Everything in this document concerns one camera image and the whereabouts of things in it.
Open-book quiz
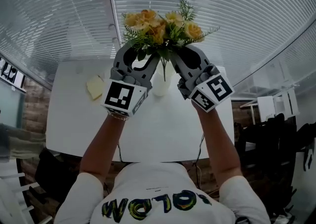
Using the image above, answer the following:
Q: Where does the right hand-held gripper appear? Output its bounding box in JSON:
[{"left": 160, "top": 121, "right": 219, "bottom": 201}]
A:
[{"left": 170, "top": 45, "right": 235, "bottom": 113}]

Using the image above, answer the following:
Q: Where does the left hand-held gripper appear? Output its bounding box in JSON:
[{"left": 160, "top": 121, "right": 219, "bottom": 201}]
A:
[{"left": 100, "top": 44, "right": 161, "bottom": 118}]

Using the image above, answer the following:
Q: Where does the white vase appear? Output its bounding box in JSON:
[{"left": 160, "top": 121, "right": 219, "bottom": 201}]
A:
[{"left": 152, "top": 59, "right": 176, "bottom": 97}]

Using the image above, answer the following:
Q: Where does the yellow flowers bouquet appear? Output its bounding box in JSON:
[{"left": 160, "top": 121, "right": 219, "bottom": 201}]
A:
[{"left": 120, "top": 0, "right": 220, "bottom": 82}]

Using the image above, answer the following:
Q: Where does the person's left forearm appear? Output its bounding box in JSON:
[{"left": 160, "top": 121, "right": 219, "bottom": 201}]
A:
[{"left": 79, "top": 113, "right": 126, "bottom": 187}]

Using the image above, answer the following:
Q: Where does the person's right forearm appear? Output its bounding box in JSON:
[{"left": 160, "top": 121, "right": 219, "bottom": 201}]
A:
[{"left": 192, "top": 101, "right": 244, "bottom": 194}]

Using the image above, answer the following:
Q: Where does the white side table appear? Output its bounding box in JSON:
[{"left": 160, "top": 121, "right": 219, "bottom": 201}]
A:
[{"left": 240, "top": 89, "right": 301, "bottom": 123}]

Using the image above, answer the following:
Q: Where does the black office chair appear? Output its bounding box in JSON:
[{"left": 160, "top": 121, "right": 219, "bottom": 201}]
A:
[
  {"left": 34, "top": 149, "right": 82, "bottom": 205},
  {"left": 278, "top": 123, "right": 316, "bottom": 219},
  {"left": 234, "top": 113, "right": 299, "bottom": 177}
]

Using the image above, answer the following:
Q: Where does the person's white printed t-shirt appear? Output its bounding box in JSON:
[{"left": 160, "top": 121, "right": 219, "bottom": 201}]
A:
[{"left": 54, "top": 162, "right": 271, "bottom": 224}]

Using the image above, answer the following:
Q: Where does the white slatted rack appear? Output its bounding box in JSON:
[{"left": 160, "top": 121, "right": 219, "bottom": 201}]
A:
[{"left": 0, "top": 172, "right": 53, "bottom": 224}]

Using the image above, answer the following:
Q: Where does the white striped bag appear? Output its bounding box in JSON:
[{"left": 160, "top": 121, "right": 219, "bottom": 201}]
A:
[{"left": 270, "top": 214, "right": 297, "bottom": 224}]

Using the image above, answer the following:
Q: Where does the silver chain bracelet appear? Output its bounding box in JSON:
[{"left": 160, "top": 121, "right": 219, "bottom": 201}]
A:
[{"left": 107, "top": 110, "right": 129, "bottom": 121}]

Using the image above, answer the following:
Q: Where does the black and white wall picture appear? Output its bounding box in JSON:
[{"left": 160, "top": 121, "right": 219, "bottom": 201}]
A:
[{"left": 0, "top": 57, "right": 27, "bottom": 93}]

